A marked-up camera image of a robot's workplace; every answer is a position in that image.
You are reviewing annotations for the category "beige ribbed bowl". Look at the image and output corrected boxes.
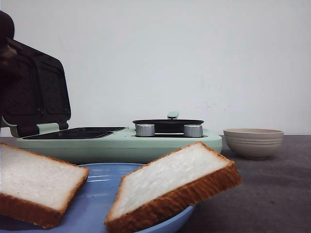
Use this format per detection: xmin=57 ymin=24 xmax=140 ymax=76
xmin=223 ymin=128 xmax=284 ymax=160

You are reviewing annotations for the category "mint green breakfast maker base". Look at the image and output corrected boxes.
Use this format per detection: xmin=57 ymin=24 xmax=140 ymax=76
xmin=14 ymin=127 xmax=223 ymax=164

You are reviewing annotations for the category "black round frying pan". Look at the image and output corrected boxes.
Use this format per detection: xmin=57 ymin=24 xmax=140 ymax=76
xmin=132 ymin=111 xmax=204 ymax=133

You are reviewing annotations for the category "silver control knob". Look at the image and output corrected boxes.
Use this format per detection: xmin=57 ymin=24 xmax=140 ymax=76
xmin=183 ymin=124 xmax=204 ymax=138
xmin=136 ymin=124 xmax=155 ymax=137

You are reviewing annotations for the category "breakfast maker hinged lid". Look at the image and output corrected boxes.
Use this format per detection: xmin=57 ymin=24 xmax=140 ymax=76
xmin=0 ymin=39 xmax=71 ymax=137

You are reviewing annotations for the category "right silver control knob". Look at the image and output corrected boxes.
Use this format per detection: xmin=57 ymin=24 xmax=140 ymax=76
xmin=183 ymin=124 xmax=204 ymax=138

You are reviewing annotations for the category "blue round plate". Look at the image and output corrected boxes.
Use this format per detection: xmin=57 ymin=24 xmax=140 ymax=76
xmin=0 ymin=163 xmax=195 ymax=233

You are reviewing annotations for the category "left silver control knob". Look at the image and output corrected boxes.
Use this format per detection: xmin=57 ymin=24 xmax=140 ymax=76
xmin=136 ymin=124 xmax=155 ymax=137

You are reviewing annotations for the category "white bread slice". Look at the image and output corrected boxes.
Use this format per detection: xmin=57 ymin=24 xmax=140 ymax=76
xmin=0 ymin=143 xmax=89 ymax=229
xmin=104 ymin=141 xmax=242 ymax=233

